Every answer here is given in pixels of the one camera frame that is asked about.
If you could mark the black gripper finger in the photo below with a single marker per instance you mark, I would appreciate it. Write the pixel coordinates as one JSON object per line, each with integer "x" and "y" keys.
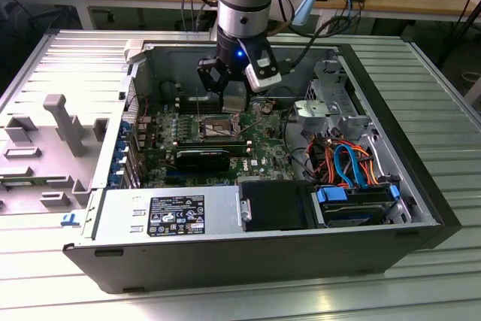
{"x": 210, "y": 74}
{"x": 248, "y": 101}

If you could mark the silver hard disk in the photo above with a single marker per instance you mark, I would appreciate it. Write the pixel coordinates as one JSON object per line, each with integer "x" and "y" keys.
{"x": 353, "y": 215}

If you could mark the black PC case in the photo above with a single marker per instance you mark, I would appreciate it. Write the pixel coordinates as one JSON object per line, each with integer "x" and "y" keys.
{"x": 225, "y": 264}

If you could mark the black bay cover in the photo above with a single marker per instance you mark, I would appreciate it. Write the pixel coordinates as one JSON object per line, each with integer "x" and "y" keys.
{"x": 278, "y": 204}

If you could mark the round silver bracket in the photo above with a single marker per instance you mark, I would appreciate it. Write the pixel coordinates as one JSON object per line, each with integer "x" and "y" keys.
{"x": 312, "y": 110}

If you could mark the CPU socket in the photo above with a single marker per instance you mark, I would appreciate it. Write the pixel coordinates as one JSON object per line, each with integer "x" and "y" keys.
{"x": 214, "y": 129}

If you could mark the blue expansion slot retainer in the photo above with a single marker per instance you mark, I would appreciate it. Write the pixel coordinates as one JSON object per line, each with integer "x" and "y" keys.
{"x": 121, "y": 153}

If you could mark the silver power supply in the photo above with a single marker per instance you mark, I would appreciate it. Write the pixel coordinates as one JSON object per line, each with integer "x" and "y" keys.
{"x": 120, "y": 208}

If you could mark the blue disk carrier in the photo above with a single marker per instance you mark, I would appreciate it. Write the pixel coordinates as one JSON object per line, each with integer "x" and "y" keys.
{"x": 330, "y": 196}

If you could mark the green motherboard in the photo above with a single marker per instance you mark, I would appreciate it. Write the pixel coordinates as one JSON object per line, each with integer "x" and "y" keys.
{"x": 263, "y": 148}

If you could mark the white bin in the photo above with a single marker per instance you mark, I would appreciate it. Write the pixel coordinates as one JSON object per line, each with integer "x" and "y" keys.
{"x": 475, "y": 91}

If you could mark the silver bay latch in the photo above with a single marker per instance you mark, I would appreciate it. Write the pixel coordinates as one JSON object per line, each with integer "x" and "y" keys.
{"x": 246, "y": 210}

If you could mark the silver CPU plate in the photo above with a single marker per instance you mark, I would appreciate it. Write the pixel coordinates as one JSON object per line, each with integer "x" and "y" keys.
{"x": 236, "y": 105}

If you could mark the black power supply label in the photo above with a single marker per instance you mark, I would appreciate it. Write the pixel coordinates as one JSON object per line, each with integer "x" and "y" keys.
{"x": 176, "y": 215}

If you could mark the metal locking lever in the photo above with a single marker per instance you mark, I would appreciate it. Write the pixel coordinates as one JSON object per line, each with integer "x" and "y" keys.
{"x": 198, "y": 108}
{"x": 251, "y": 126}

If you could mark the metal drive cage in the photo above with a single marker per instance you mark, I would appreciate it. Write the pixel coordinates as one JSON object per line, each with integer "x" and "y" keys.
{"x": 338, "y": 88}

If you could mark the black graphics card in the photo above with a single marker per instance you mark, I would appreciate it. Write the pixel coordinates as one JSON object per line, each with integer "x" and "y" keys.
{"x": 203, "y": 161}

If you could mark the grey parts rack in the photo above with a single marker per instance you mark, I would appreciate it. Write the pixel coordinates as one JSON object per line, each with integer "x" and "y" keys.
{"x": 49, "y": 155}

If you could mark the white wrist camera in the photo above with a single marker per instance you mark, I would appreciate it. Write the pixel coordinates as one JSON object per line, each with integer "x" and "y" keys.
{"x": 263, "y": 80}

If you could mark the green RAM stick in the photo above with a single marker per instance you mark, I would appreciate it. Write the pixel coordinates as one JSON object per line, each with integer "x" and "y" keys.
{"x": 19, "y": 184}

